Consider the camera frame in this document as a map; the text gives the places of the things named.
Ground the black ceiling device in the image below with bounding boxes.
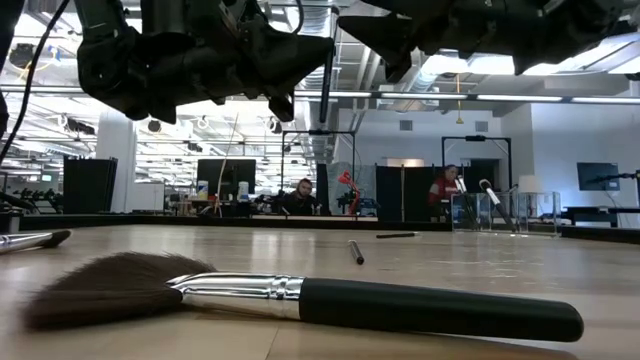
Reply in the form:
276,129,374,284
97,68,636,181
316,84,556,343
8,42,40,70

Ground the angled makeup brush silver ferrule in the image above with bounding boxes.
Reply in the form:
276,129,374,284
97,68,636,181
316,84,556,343
0,228,73,255

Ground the dark monitor on arm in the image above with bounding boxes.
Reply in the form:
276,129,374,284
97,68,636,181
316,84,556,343
576,162,621,192

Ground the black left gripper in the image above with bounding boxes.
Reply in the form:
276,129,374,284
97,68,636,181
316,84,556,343
153,20,336,124

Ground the thin white-tipped makeup brush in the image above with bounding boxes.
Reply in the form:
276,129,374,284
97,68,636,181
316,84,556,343
452,177,474,230

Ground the yellow hanging cord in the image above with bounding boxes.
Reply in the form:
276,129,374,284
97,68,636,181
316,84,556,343
453,73,465,126

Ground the black table frame rail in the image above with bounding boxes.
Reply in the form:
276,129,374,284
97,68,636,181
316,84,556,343
0,212,640,246

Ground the black grey-tipped cosmetic pencil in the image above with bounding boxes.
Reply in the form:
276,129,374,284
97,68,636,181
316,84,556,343
348,239,365,267

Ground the long LED light bar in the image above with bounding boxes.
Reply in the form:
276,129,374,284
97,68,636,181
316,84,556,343
0,84,640,105

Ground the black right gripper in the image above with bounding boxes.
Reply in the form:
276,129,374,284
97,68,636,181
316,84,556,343
338,0,527,85

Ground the person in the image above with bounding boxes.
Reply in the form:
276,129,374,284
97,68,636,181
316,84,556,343
280,177,322,217
427,164,462,221

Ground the clear acrylic organizer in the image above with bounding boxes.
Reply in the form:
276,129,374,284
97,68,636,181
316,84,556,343
450,190,562,237

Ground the black desk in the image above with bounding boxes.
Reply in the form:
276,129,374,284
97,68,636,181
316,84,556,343
564,205,640,229

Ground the black partition panel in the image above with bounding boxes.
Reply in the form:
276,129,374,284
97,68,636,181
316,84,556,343
62,157,119,215

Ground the black desk monitor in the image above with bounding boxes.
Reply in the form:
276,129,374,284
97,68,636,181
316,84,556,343
196,158,257,197

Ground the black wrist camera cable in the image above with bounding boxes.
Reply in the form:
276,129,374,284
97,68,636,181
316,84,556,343
292,0,307,37

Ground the large fan makeup brush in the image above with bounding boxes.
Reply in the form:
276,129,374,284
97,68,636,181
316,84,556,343
22,251,585,344

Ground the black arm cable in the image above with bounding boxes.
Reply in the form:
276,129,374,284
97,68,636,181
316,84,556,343
0,0,71,167

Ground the white shade table lamp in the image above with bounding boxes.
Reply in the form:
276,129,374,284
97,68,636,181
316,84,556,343
518,174,545,194

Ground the black folding partition wall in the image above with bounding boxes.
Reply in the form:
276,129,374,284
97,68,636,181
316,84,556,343
375,159,501,224

